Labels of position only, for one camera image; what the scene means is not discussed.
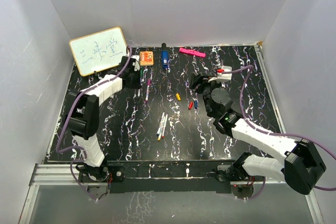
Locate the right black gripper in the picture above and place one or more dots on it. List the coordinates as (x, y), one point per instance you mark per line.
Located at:
(197, 80)

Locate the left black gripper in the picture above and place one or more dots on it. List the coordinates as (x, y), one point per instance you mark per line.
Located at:
(138, 73)

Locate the white pen purple tip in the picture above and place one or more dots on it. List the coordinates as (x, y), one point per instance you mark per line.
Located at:
(147, 93)

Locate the yellow pen cap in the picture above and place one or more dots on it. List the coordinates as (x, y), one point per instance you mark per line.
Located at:
(178, 97)

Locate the white pen blue tip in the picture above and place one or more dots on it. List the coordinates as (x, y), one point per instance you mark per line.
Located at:
(160, 124)

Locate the white pen yellow tip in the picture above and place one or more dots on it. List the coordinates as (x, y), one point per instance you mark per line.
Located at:
(161, 128)

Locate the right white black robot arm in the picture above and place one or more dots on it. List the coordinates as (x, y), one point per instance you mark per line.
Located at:
(295, 161)

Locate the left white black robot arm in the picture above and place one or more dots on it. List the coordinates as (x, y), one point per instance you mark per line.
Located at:
(84, 120)

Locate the white pen red tip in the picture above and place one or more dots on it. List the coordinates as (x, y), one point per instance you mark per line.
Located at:
(164, 126)

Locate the orange mini notebook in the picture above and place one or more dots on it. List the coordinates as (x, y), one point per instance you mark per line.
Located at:
(146, 58)

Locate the pink plastic clip bar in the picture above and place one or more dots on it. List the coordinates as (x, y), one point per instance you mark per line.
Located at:
(192, 52)

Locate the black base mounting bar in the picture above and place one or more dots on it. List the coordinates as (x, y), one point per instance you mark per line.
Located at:
(176, 176)

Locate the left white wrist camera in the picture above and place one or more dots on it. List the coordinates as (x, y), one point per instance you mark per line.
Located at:
(135, 63)

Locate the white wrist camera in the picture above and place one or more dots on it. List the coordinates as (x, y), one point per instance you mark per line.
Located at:
(222, 75)
(135, 63)

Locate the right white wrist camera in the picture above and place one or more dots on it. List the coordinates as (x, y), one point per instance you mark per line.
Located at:
(222, 75)

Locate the small whiteboard with wooden frame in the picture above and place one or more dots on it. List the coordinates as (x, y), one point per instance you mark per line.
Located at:
(98, 51)

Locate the aluminium frame rail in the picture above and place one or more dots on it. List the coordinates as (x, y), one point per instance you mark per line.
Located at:
(55, 197)

